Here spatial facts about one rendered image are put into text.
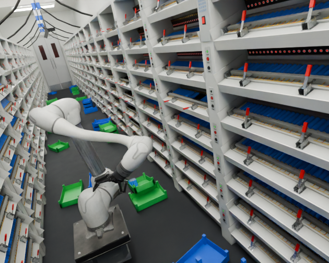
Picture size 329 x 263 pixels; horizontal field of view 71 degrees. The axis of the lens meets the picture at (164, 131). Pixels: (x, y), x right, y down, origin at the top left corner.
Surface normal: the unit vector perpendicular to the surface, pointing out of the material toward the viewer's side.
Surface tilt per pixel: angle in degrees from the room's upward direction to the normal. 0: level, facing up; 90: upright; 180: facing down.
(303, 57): 108
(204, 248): 0
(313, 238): 18
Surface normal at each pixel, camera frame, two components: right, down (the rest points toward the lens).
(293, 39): -0.79, 0.58
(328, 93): -0.44, -0.77
